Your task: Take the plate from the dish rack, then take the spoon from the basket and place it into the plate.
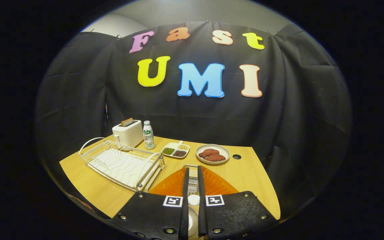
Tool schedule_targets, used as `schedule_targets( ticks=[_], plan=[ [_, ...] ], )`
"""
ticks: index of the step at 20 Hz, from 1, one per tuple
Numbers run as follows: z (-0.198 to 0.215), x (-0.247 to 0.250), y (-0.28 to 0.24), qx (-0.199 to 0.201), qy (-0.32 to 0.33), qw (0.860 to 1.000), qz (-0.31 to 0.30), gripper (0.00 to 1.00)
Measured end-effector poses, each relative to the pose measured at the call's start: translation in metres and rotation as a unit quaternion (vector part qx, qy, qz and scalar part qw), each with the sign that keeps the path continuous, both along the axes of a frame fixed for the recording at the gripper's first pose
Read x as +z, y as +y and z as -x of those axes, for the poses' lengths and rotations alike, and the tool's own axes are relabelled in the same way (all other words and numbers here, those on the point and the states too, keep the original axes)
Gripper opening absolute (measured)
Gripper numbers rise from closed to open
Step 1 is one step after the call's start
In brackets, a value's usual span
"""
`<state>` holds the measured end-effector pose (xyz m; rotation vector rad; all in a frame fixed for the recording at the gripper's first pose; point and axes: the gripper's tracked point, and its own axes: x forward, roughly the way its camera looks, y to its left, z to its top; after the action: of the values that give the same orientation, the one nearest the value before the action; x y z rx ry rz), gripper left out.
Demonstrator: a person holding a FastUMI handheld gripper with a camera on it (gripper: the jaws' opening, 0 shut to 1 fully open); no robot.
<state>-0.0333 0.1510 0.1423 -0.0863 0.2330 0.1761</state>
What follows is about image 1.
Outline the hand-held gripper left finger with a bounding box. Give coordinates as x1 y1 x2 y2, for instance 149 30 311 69
109 166 190 240

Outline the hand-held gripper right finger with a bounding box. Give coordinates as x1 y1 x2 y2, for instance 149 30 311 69
198 166 279 239

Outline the beige round plate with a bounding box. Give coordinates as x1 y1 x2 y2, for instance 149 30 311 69
188 207 200 238

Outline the metal wire basket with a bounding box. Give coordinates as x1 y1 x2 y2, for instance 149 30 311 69
185 165 200 195

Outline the white wire dish rack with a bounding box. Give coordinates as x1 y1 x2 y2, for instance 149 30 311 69
79 137 166 192

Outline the beige dish with meat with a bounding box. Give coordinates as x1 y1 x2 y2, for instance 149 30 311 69
196 144 230 165

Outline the white divided tray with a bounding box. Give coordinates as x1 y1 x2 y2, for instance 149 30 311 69
161 140 190 159

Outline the white drip tray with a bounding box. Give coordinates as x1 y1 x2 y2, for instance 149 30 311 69
90 150 159 189

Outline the white bottle green label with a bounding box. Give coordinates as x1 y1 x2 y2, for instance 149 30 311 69
143 121 155 150

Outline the white toaster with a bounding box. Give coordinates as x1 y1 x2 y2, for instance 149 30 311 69
112 119 144 148

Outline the black backdrop cloth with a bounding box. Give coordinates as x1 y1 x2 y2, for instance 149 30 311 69
35 22 352 220

